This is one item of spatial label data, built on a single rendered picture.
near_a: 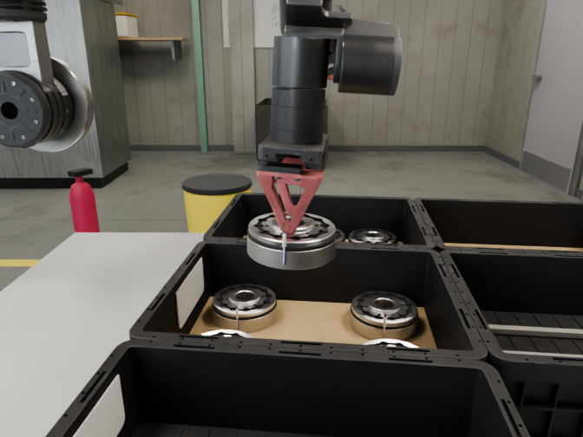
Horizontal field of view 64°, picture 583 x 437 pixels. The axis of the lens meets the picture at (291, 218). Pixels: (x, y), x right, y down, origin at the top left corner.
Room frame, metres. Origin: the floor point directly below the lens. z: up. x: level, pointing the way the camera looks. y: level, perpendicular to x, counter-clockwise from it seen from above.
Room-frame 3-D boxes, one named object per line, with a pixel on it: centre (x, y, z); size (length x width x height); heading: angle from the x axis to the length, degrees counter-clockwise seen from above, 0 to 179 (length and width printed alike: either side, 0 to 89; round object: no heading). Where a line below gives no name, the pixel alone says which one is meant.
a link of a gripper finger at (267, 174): (0.50, 0.00, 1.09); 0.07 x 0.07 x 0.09; 82
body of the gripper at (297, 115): (0.51, -0.01, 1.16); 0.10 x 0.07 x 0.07; 172
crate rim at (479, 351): (0.58, -0.03, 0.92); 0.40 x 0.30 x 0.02; 84
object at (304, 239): (0.51, 0.00, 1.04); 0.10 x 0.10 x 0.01
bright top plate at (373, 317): (0.64, -0.14, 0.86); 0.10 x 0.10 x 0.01
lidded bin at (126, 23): (6.18, 2.17, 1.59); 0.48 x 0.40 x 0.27; 90
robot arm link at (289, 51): (0.50, -0.02, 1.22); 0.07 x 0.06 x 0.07; 87
